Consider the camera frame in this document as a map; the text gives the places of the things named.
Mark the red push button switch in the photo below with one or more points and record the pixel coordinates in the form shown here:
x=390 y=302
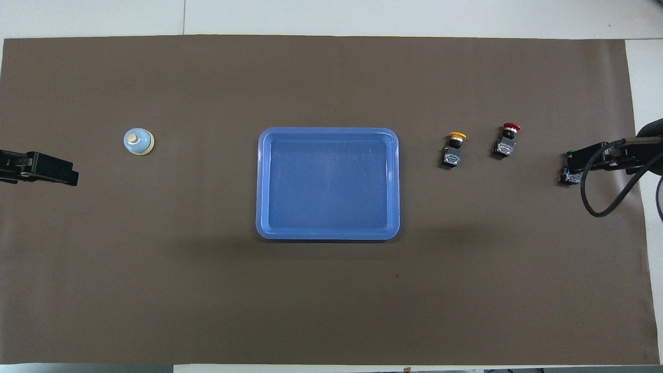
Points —
x=506 y=142

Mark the blue plastic tray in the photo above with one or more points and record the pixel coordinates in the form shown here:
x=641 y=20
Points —
x=327 y=184

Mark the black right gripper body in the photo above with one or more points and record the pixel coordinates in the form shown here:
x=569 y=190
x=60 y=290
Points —
x=647 y=147

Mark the light blue desk bell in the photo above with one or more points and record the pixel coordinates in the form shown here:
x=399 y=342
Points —
x=138 y=141

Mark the yellow push button switch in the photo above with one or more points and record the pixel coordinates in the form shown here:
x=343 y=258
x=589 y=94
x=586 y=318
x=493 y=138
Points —
x=453 y=151

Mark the green push button switch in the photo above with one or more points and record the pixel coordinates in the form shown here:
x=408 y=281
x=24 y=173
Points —
x=570 y=177

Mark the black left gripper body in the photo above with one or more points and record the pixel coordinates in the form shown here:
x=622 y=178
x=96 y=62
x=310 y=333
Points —
x=11 y=166

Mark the brown table mat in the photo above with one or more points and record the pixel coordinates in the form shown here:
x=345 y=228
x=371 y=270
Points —
x=331 y=300

